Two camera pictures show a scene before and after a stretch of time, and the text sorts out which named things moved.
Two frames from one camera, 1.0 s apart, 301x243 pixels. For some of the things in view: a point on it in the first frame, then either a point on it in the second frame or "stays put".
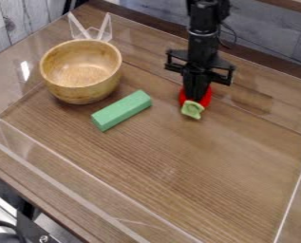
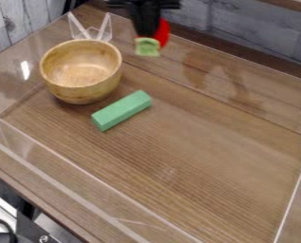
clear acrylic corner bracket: x=82 y=33 stays put
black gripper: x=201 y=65 to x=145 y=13
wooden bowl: x=81 y=69 stays put
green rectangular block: x=115 y=113 stays put
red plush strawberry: x=192 y=107 to x=147 y=45
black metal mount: x=29 y=232 stays put
